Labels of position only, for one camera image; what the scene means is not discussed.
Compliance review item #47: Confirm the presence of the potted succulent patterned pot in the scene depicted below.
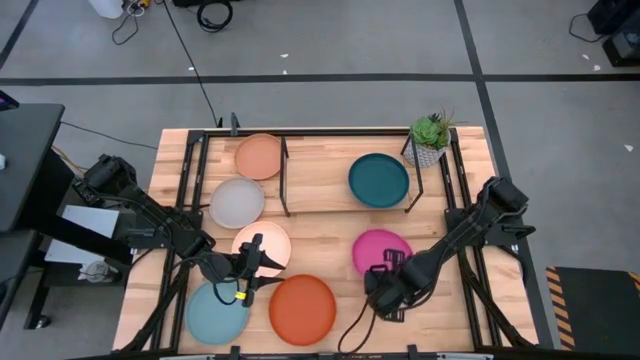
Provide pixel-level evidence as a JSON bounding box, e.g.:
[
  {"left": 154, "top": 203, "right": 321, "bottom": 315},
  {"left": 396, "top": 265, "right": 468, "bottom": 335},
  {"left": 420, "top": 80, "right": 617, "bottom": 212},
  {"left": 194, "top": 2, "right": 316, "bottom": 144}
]
[{"left": 402, "top": 107, "right": 469, "bottom": 170}]

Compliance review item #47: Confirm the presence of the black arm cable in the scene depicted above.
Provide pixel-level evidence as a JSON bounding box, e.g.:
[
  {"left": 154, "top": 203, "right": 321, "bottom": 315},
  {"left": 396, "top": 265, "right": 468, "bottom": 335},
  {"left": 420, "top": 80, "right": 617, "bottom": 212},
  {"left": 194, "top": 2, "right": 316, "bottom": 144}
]
[
  {"left": 337, "top": 294, "right": 379, "bottom": 355},
  {"left": 212, "top": 279, "right": 241, "bottom": 306}
]

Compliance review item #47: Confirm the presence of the thin black floor cable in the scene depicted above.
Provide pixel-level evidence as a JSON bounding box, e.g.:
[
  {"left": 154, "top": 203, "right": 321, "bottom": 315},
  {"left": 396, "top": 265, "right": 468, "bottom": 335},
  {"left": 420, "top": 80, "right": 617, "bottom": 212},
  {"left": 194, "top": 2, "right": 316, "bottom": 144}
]
[{"left": 59, "top": 121, "right": 159, "bottom": 150}]

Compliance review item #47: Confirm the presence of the warm grey plate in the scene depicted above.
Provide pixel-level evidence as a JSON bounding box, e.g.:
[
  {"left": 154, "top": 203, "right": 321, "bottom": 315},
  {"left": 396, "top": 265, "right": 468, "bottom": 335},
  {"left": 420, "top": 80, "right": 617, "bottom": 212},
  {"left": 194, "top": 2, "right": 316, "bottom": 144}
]
[{"left": 208, "top": 176, "right": 266, "bottom": 230}]

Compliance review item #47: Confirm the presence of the white panel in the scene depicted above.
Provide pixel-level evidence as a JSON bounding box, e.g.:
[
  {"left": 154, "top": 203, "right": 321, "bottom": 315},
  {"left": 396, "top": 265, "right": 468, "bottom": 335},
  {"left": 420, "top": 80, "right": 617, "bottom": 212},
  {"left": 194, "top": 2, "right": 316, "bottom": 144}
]
[{"left": 43, "top": 203, "right": 122, "bottom": 266}]

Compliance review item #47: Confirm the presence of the magenta plate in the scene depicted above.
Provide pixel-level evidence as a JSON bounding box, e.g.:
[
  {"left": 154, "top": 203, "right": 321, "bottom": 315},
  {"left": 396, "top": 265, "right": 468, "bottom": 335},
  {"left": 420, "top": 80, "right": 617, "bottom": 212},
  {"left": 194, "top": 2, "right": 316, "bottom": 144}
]
[{"left": 351, "top": 229, "right": 415, "bottom": 277}]

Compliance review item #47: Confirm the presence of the dark orange plate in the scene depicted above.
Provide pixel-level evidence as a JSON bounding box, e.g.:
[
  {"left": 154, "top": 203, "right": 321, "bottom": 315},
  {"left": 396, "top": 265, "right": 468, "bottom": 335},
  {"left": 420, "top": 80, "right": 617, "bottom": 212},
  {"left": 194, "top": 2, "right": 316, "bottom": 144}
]
[{"left": 268, "top": 273, "right": 338, "bottom": 347}]

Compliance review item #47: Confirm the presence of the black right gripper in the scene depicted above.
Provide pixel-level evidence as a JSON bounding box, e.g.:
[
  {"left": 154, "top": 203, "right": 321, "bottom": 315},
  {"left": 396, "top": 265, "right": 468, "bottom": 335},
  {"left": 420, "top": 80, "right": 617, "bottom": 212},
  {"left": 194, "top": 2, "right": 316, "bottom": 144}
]
[{"left": 363, "top": 248, "right": 419, "bottom": 324}]

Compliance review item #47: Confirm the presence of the salmon tan plate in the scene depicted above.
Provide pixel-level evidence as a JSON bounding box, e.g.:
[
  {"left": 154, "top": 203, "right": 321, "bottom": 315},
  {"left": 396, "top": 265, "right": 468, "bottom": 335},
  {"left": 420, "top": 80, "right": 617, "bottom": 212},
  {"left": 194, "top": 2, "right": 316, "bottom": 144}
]
[{"left": 234, "top": 133, "right": 284, "bottom": 181}]

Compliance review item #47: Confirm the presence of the black equipment case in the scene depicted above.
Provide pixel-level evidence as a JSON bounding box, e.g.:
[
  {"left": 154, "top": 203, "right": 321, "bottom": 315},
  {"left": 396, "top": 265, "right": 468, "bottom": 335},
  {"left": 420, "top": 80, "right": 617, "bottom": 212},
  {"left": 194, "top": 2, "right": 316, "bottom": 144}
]
[{"left": 587, "top": 0, "right": 640, "bottom": 68}]

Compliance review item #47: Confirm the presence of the long black floor cable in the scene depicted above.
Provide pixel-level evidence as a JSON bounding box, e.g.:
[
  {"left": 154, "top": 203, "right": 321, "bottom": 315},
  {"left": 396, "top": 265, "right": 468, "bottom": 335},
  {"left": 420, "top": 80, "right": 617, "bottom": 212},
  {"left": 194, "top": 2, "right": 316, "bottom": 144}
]
[{"left": 162, "top": 0, "right": 221, "bottom": 127}]

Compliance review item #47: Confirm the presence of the dark green plate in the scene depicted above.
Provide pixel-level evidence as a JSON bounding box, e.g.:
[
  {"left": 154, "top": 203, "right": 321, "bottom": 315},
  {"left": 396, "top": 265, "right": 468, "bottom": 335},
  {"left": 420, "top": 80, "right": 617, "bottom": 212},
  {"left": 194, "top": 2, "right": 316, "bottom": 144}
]
[{"left": 348, "top": 152, "right": 411, "bottom": 209}]

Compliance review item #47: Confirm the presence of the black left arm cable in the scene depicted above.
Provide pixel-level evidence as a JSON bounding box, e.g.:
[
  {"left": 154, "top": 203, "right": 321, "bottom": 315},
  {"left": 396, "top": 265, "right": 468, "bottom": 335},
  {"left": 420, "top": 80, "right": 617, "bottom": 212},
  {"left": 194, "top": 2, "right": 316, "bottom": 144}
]
[{"left": 212, "top": 279, "right": 241, "bottom": 306}]

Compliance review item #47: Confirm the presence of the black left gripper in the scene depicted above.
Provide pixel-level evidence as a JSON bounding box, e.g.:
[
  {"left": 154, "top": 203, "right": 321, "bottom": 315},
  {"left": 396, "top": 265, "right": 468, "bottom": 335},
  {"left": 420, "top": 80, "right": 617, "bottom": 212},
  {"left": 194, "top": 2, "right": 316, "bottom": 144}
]
[{"left": 230, "top": 232, "right": 287, "bottom": 308}]

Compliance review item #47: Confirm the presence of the black hazard striped mat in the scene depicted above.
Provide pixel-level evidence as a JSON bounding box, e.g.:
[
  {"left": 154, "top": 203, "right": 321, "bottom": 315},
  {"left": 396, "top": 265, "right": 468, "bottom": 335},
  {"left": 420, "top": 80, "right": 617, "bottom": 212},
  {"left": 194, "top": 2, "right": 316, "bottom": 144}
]
[{"left": 545, "top": 266, "right": 640, "bottom": 354}]

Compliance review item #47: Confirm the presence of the light blue plate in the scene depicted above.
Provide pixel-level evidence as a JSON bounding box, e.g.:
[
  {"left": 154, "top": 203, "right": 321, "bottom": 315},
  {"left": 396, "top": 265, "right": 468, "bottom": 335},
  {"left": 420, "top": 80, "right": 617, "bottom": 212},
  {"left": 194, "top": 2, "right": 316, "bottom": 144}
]
[{"left": 185, "top": 280, "right": 251, "bottom": 346}]

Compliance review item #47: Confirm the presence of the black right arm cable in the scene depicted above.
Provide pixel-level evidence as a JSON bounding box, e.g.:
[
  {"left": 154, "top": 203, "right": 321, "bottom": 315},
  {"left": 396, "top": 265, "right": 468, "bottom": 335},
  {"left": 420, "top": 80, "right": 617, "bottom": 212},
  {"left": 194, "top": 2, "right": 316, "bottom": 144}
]
[{"left": 337, "top": 294, "right": 379, "bottom": 355}]

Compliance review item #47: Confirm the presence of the pale peach plate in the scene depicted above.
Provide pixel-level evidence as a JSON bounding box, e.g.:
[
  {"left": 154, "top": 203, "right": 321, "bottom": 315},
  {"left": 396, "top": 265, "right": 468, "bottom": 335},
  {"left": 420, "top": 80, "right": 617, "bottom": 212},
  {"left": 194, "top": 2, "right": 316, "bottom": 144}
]
[{"left": 230, "top": 220, "right": 293, "bottom": 279}]

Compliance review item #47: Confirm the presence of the coiled black cable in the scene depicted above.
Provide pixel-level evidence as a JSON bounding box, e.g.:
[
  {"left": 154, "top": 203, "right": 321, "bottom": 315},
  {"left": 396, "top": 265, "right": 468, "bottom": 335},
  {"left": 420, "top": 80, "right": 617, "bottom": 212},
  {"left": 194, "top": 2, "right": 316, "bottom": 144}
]
[{"left": 196, "top": 0, "right": 235, "bottom": 34}]

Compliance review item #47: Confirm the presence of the black metal wooden shelf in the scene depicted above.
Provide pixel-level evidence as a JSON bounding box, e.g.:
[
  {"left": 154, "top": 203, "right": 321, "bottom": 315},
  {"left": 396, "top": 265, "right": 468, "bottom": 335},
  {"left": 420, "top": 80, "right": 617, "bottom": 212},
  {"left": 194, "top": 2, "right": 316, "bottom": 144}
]
[{"left": 278, "top": 134, "right": 425, "bottom": 218}]

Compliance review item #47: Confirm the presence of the black metal rig frame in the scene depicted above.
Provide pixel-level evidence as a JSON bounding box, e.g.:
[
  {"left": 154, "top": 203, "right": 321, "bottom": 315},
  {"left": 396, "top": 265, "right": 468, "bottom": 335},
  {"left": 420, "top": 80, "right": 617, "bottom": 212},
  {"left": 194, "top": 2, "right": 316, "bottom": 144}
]
[{"left": 119, "top": 127, "right": 539, "bottom": 360}]

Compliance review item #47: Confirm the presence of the black desk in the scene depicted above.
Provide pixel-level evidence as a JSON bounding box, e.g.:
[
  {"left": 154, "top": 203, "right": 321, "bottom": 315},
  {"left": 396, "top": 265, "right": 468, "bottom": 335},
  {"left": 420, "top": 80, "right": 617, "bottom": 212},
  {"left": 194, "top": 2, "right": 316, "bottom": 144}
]
[{"left": 0, "top": 102, "right": 66, "bottom": 235}]

